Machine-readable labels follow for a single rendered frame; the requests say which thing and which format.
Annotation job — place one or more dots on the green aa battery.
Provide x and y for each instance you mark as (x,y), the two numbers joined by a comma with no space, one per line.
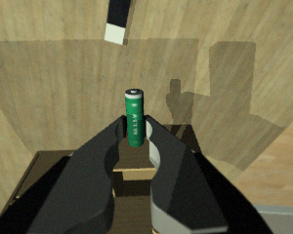
(134,99)

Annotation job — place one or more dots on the light wooden chest of drawers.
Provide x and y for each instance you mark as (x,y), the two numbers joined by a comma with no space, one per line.
(13,197)

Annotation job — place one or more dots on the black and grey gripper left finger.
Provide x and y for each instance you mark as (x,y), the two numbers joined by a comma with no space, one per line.
(75,195)

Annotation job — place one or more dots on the brown wooden drawer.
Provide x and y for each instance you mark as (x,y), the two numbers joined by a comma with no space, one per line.
(136,179)
(132,217)
(43,164)

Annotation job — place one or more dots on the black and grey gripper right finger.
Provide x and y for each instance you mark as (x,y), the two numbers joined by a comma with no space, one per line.
(188,195)

